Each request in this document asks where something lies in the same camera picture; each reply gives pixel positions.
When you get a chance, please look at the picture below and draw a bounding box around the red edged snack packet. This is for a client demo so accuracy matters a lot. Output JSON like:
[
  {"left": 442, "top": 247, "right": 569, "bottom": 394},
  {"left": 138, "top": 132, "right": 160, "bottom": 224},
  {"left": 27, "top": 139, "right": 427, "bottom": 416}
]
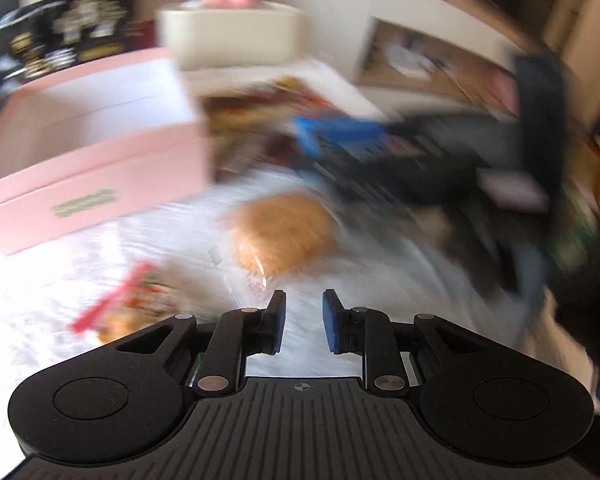
[{"left": 68, "top": 260, "right": 216, "bottom": 349}]

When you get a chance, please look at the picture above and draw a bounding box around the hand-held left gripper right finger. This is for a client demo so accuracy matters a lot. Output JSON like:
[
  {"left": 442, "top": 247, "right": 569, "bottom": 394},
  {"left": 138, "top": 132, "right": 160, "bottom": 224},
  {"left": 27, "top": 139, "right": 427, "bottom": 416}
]
[{"left": 322, "top": 289, "right": 486, "bottom": 397}]

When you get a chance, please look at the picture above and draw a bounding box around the black printed snack bag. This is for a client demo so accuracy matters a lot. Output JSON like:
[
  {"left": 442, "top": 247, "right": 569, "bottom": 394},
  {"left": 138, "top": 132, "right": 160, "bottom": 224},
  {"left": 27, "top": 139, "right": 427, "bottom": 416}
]
[{"left": 0, "top": 0, "right": 141, "bottom": 99}]

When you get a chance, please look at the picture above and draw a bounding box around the round bread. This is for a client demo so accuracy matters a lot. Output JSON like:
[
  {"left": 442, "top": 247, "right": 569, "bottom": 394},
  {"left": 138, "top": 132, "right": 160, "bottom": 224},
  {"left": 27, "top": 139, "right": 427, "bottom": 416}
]
[{"left": 219, "top": 191, "right": 342, "bottom": 292}]

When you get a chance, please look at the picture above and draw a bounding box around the cream tissue box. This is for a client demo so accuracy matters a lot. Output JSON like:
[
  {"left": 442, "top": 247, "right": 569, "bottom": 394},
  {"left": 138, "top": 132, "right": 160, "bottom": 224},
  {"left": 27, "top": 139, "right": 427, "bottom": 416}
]
[{"left": 156, "top": 1, "right": 312, "bottom": 72}]

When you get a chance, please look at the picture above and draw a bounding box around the dark red snack packet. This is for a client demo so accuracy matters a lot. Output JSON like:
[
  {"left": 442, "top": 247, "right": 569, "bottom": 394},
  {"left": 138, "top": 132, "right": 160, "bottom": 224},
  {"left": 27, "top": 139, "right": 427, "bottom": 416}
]
[{"left": 199, "top": 75, "right": 381, "bottom": 183}]

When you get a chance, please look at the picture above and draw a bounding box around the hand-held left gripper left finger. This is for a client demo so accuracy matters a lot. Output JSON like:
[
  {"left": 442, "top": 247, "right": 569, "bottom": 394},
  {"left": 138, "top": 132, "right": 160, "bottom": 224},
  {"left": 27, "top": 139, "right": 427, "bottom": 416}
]
[{"left": 115, "top": 289, "right": 287, "bottom": 399}]

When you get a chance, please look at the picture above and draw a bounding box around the pink cardboard box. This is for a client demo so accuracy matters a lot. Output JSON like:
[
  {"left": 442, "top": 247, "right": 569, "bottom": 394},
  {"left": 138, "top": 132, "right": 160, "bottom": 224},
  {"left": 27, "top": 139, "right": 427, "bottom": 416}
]
[{"left": 0, "top": 47, "right": 217, "bottom": 257}]

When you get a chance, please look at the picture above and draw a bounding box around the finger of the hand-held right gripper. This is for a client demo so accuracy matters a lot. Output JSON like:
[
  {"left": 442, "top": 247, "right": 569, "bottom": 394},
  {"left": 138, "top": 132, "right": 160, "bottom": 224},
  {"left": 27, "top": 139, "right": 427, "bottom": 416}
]
[
  {"left": 291, "top": 114, "right": 396, "bottom": 160},
  {"left": 300, "top": 157, "right": 433, "bottom": 207}
]

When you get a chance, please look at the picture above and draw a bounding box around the white textured tablecloth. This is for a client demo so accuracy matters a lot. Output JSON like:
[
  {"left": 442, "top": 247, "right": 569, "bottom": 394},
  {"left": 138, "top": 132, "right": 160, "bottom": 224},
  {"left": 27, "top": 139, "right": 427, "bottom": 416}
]
[{"left": 0, "top": 57, "right": 556, "bottom": 466}]

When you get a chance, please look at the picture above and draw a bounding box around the cream wall cabinet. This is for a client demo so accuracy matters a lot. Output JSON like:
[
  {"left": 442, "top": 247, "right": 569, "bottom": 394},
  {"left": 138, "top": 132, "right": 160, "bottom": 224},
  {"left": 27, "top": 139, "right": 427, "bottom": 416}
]
[{"left": 355, "top": 0, "right": 600, "bottom": 128}]

